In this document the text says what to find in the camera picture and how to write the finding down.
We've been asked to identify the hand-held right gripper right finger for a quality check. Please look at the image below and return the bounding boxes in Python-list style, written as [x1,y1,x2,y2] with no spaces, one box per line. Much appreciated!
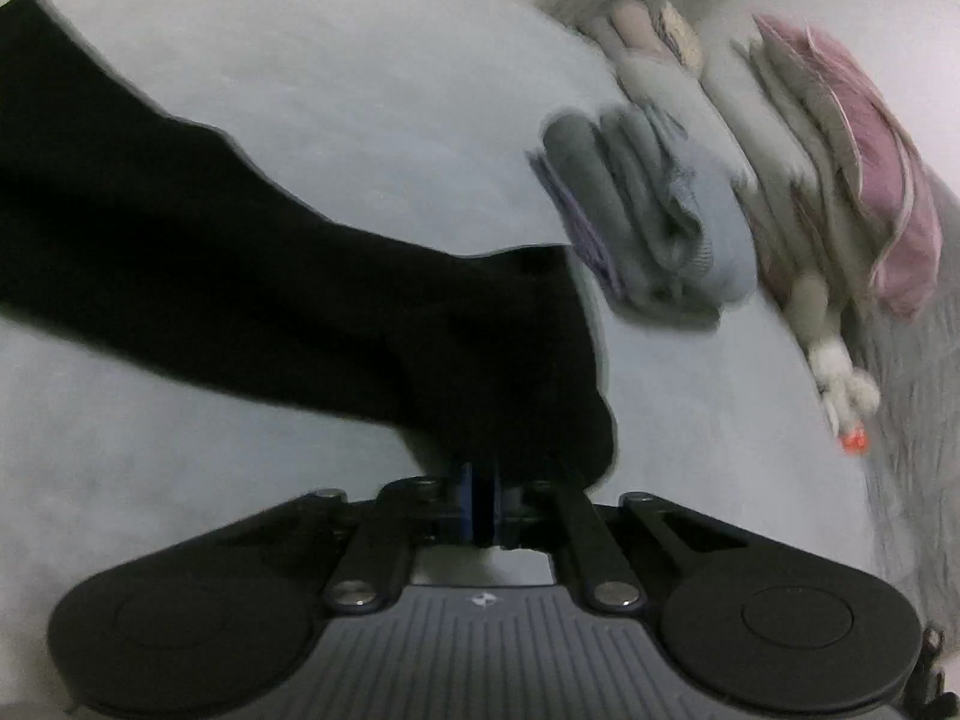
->
[484,465,751,612]

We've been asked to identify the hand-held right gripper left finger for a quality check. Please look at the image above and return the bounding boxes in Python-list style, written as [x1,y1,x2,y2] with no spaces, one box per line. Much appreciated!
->
[247,463,485,610]

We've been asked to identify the cream and black sweatshirt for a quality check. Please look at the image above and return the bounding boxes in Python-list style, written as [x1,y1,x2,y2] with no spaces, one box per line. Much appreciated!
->
[0,0,620,490]

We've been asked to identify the grey folded clothes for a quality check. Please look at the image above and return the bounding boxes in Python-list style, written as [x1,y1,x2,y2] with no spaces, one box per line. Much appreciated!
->
[544,101,756,317]

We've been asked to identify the purple folded cloth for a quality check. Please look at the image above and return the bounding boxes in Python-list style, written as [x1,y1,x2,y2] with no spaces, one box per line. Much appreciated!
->
[528,150,625,302]

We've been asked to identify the white plush toy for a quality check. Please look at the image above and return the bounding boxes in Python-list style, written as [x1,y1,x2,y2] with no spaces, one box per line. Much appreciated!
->
[786,274,883,456]

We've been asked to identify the grey fuzzy cloth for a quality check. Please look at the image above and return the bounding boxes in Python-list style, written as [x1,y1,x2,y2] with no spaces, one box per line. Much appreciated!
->
[859,292,960,620]

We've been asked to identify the grey bed blanket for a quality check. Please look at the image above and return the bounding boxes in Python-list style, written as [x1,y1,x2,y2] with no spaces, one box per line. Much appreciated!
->
[0,0,901,720]

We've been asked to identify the grey folded quilt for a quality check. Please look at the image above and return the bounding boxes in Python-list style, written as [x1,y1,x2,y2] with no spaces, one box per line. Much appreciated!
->
[705,37,880,302]

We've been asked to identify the beige folded blanket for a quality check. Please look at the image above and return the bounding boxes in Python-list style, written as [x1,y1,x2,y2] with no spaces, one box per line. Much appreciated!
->
[609,0,677,62]

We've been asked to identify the floral pillow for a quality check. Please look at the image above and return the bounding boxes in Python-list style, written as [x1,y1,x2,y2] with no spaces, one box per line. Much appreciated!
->
[658,0,704,70]

